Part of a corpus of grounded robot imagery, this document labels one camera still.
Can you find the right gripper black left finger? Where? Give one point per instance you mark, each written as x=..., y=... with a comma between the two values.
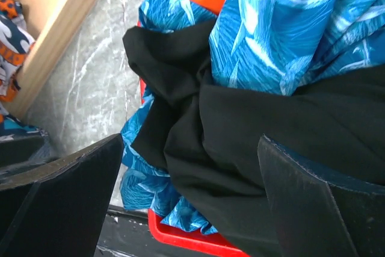
x=58, y=208

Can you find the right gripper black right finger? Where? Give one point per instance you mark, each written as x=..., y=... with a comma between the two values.
x=318, y=211

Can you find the black shorts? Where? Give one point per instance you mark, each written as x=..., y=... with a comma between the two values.
x=206, y=136

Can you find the orange blue patterned shorts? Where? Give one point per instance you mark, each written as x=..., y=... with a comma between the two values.
x=16, y=44

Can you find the blue leaf-print shorts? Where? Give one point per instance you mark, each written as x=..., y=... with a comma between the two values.
x=270, y=46

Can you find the wooden clothes rack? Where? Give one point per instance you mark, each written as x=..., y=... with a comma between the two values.
x=52, y=23

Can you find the red plastic tray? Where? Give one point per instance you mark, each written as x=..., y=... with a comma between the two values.
x=213, y=244

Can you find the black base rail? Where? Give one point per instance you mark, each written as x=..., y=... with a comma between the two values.
x=126, y=233

